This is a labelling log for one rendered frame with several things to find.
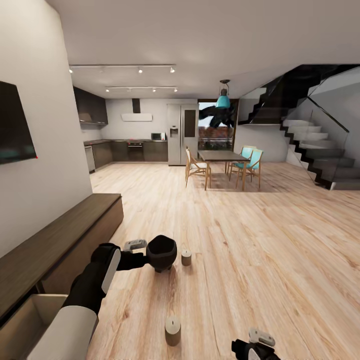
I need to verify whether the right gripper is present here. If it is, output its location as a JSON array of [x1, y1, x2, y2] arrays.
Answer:
[[231, 338, 256, 360]]

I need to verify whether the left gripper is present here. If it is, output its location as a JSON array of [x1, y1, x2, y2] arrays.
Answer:
[[120, 252, 152, 271]]

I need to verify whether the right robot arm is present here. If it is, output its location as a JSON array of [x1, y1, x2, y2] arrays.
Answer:
[[231, 327, 281, 360]]

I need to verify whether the cauldron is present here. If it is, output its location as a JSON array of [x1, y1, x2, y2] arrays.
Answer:
[[146, 235, 178, 274]]

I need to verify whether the pillar candle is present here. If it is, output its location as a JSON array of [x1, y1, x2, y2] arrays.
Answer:
[[181, 249, 192, 267], [165, 316, 181, 347]]

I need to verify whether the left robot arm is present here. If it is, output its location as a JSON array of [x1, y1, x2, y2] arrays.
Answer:
[[27, 239, 152, 360]]

